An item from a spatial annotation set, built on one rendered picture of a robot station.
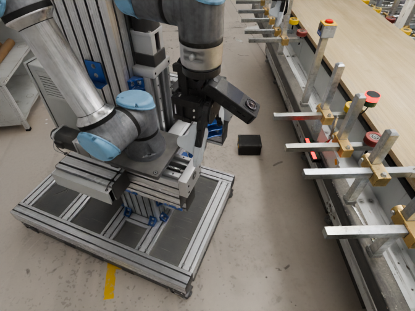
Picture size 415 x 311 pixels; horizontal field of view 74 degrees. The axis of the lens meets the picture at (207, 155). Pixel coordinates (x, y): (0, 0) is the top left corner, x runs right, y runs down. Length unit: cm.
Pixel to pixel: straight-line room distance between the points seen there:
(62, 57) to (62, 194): 148
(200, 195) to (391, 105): 124
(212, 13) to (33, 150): 265
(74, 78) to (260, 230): 160
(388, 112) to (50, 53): 151
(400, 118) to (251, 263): 119
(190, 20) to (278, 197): 190
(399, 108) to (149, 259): 159
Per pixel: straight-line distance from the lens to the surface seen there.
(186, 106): 54
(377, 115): 165
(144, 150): 97
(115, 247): 178
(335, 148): 143
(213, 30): 46
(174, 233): 177
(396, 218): 114
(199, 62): 48
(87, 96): 80
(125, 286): 192
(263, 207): 215
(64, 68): 79
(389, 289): 129
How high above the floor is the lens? 175
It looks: 46 degrees down
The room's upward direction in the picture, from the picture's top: straight up
